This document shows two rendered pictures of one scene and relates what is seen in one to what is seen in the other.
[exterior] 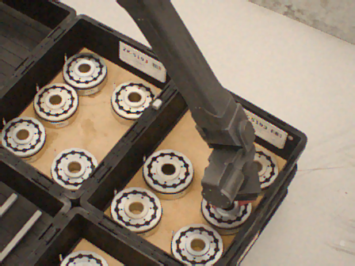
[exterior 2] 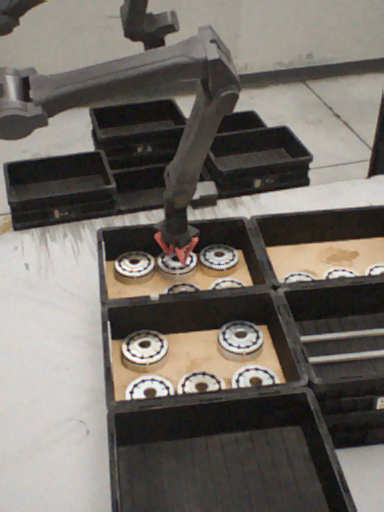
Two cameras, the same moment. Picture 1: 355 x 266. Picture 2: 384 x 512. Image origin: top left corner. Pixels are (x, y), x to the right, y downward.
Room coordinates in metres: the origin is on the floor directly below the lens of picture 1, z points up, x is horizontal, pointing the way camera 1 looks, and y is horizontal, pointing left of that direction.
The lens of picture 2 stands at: (1.54, 1.04, 1.95)
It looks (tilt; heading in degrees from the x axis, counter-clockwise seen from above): 37 degrees down; 233
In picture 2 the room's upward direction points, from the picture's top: straight up
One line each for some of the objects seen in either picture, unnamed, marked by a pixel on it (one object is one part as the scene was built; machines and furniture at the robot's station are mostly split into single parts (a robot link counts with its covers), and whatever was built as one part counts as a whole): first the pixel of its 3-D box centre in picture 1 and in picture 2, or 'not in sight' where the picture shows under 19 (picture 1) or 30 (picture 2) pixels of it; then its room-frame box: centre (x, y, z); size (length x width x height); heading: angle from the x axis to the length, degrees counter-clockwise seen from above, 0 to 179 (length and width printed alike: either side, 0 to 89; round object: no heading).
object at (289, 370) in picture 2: (78, 114); (198, 362); (0.91, 0.21, 0.87); 0.40 x 0.30 x 0.11; 151
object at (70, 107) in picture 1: (55, 101); (201, 388); (0.94, 0.27, 0.86); 0.10 x 0.10 x 0.01
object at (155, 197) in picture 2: not in sight; (161, 217); (0.21, -0.97, 0.31); 0.40 x 0.30 x 0.34; 159
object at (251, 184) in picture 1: (234, 174); (176, 222); (0.73, -0.11, 0.98); 0.10 x 0.07 x 0.07; 101
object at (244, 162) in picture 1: (237, 158); (178, 201); (0.73, -0.11, 1.04); 0.07 x 0.06 x 0.07; 159
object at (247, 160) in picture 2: not in sight; (252, 193); (-0.17, -0.82, 0.37); 0.40 x 0.30 x 0.45; 159
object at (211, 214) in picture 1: (227, 206); (177, 260); (0.73, -0.12, 0.86); 0.10 x 0.10 x 0.01
